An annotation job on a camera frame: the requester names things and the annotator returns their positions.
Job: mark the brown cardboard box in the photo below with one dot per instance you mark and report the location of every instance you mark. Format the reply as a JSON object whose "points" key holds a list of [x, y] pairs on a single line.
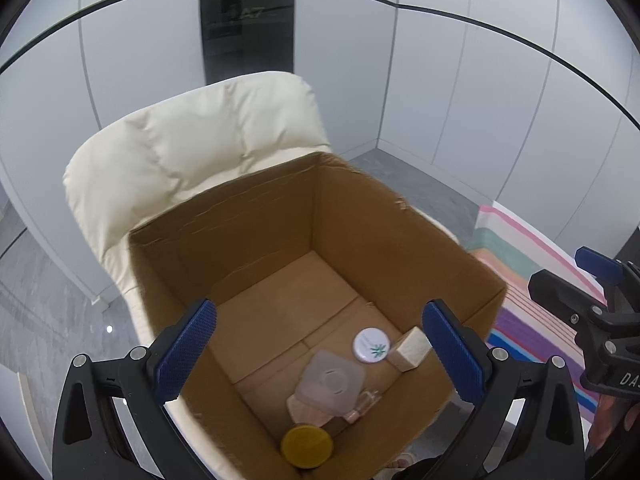
{"points": [[297, 259]]}

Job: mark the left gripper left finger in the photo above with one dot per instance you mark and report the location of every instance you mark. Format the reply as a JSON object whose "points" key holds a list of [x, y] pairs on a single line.
{"points": [[89, 442]]}

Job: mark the right hand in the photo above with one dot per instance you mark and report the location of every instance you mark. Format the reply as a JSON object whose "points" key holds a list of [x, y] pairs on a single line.
{"points": [[612, 411]]}

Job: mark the clear plastic square container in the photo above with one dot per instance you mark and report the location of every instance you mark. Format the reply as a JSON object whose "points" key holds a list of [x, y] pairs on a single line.
{"points": [[330, 384]]}

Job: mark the gold red tin can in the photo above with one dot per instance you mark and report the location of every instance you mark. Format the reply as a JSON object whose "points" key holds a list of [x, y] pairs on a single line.
{"points": [[306, 446]]}

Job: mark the small clear pink bottle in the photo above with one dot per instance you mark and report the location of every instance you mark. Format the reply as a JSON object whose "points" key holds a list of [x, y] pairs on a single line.
{"points": [[365, 401]]}

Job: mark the white round green-logo lid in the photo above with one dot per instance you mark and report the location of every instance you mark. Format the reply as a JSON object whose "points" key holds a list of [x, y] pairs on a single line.
{"points": [[371, 345]]}

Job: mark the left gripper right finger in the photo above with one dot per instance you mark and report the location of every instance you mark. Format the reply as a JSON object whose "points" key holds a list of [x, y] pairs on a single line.
{"points": [[547, 440]]}

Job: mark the pink powder puff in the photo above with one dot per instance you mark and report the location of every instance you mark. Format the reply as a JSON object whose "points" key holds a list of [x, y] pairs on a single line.
{"points": [[304, 414]]}

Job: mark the black wall cabinet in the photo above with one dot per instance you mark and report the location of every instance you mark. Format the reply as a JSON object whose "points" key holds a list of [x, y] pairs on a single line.
{"points": [[246, 36]]}

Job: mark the cream cube box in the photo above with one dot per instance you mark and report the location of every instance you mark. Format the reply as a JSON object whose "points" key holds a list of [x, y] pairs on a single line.
{"points": [[410, 350]]}

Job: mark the cream padded armchair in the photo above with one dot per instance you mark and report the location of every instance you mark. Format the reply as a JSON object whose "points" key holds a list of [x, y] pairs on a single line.
{"points": [[154, 159]]}

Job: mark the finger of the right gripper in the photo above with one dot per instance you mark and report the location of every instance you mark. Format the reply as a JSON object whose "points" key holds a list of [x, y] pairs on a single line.
{"points": [[607, 270], [565, 301]]}

